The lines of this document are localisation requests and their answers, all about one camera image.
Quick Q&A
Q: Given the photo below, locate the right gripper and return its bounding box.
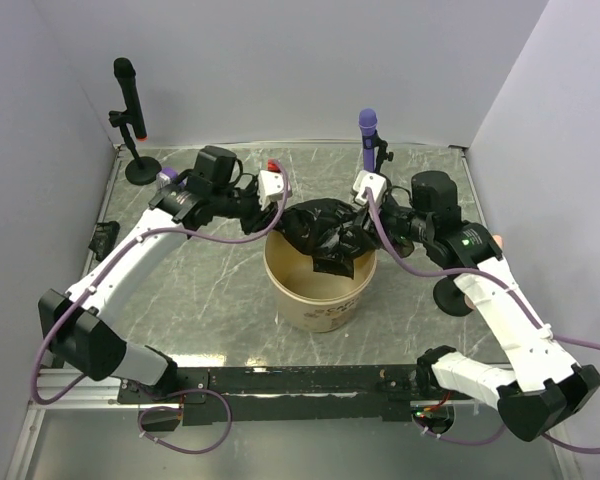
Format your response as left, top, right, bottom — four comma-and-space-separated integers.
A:
348, 195, 432, 250

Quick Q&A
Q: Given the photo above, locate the black trash bag roll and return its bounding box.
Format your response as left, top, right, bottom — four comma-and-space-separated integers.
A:
274, 198, 380, 279

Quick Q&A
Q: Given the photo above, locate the beige paper trash bin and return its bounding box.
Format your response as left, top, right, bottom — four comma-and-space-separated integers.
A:
264, 232, 377, 333

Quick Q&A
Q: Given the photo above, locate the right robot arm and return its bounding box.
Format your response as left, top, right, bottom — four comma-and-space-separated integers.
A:
352, 170, 600, 441

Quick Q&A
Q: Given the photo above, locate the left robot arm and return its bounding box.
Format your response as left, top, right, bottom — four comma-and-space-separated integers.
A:
36, 146, 291, 402

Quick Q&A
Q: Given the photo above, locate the purple metronome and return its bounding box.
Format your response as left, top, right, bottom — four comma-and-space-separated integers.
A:
155, 167, 179, 189

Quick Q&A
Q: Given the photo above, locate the black microphone stand left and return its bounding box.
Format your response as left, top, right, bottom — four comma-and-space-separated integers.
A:
108, 111, 161, 186

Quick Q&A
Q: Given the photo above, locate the purple microphone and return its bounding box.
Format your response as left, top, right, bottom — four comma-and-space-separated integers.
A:
358, 108, 378, 172

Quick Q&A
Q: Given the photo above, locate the black microphone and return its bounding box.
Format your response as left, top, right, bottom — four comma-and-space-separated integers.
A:
113, 57, 147, 140

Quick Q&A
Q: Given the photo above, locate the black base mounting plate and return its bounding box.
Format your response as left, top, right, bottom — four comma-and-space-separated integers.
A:
117, 364, 445, 426

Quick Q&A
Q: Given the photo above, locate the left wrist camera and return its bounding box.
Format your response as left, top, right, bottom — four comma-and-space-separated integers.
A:
257, 159, 285, 211

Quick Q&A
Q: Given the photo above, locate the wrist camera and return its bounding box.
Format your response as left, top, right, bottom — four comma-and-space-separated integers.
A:
257, 159, 285, 211
351, 170, 388, 207

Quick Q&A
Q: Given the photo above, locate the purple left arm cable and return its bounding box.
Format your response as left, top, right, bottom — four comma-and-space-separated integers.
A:
31, 162, 291, 454

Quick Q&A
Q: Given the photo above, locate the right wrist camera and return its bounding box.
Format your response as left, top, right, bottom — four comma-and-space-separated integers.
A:
351, 170, 388, 207

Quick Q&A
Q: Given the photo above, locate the aluminium rail frame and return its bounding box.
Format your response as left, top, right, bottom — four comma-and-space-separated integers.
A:
3, 144, 581, 480

